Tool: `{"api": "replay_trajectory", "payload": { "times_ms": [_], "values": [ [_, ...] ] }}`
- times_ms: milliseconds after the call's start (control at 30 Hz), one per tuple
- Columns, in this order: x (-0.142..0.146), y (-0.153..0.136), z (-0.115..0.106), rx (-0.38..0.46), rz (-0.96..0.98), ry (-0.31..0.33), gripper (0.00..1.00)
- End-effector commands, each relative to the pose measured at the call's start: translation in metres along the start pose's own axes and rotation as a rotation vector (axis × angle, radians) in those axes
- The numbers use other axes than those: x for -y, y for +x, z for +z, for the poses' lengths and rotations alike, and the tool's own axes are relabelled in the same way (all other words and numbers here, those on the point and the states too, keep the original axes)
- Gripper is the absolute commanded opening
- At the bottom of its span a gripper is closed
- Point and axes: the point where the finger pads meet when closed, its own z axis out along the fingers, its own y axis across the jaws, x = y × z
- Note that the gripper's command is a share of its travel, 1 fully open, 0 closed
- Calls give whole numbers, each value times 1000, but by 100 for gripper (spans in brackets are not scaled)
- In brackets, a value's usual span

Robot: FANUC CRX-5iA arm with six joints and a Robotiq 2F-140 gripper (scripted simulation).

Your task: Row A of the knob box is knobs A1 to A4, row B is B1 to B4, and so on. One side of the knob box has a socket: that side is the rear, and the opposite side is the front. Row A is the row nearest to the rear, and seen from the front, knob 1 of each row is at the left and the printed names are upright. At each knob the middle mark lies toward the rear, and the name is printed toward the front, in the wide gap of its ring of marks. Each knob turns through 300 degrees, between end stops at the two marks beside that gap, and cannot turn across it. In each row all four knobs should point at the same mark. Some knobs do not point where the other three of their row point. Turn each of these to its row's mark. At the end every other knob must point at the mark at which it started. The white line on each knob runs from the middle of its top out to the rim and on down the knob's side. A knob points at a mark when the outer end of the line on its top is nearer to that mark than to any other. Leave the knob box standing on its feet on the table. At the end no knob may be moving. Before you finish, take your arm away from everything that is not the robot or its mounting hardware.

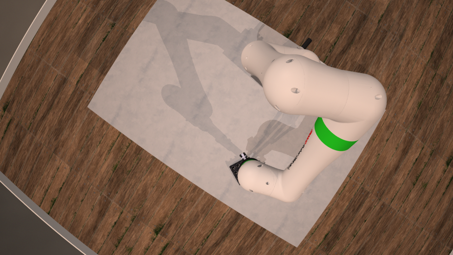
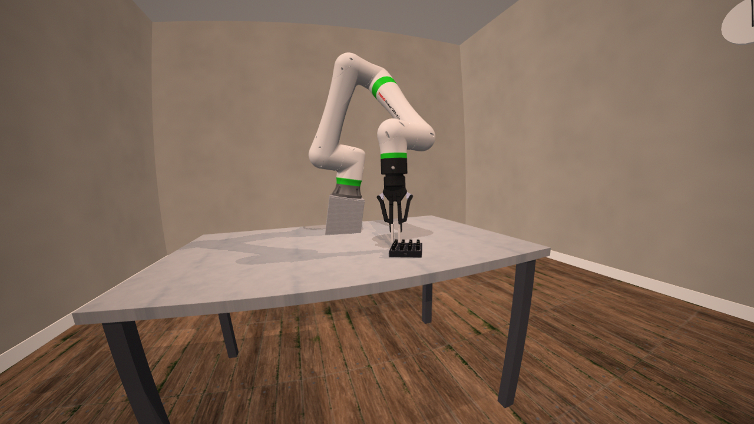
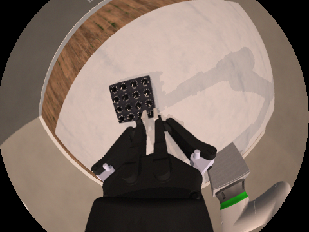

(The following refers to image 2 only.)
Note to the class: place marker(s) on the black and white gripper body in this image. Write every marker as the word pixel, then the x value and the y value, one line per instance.
pixel 394 184

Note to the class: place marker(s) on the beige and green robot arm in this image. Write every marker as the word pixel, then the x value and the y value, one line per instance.
pixel 407 132

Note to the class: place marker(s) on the black square panel with knobs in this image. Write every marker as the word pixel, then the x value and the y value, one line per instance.
pixel 404 249

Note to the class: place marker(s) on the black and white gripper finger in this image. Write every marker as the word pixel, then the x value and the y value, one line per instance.
pixel 385 217
pixel 400 219

